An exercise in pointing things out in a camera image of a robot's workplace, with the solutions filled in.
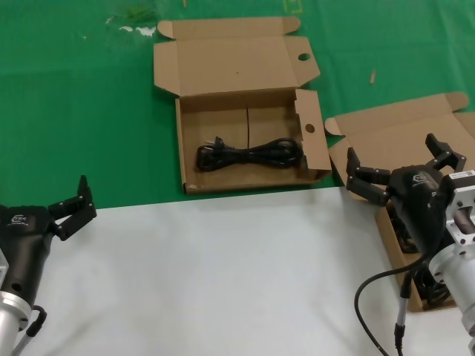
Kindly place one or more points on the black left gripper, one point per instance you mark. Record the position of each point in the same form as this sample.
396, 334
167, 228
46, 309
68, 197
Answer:
26, 237

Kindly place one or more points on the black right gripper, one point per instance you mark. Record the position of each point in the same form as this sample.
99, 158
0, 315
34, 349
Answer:
415, 200

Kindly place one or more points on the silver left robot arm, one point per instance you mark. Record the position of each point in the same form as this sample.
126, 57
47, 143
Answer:
11, 322

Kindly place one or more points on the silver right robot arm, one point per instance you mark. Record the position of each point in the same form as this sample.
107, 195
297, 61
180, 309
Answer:
456, 274

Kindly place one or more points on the plain open cardboard box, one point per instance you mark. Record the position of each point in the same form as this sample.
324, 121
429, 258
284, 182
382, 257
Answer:
389, 126

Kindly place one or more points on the cardboard box with round holes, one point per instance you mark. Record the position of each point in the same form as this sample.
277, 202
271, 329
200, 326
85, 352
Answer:
230, 66

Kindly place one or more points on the green table cloth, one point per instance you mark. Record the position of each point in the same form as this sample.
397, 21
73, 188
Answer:
74, 111

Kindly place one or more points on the clear plastic bag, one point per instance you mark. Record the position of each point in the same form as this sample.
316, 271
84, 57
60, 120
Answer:
144, 31

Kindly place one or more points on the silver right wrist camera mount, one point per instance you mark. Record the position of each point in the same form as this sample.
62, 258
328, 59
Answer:
462, 200

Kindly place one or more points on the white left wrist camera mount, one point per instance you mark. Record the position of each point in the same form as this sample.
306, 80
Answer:
3, 270

